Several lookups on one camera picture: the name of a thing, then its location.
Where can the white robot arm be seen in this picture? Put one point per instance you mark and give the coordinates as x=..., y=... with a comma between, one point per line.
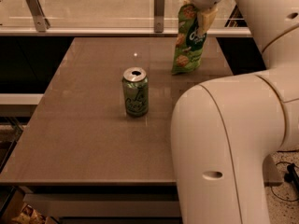
x=223, y=129

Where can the green rice chip bag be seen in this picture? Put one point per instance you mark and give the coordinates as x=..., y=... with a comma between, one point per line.
x=189, y=44

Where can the metal glass bracket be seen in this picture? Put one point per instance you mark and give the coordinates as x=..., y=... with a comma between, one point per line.
x=40, y=21
x=159, y=16

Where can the snack bags under table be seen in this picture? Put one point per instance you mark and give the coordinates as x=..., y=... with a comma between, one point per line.
x=29, y=215

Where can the green soda can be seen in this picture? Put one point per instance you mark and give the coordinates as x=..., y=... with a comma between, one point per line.
x=135, y=85

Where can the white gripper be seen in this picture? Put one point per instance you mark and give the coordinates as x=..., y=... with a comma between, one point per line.
x=206, y=14

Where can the left metal glass bracket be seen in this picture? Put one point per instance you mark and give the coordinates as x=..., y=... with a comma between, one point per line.
x=40, y=21

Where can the middle metal glass bracket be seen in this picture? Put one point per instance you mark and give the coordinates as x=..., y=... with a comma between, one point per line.
x=159, y=16

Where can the glass barrier panel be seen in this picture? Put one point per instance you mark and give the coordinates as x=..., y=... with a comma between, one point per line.
x=90, y=14

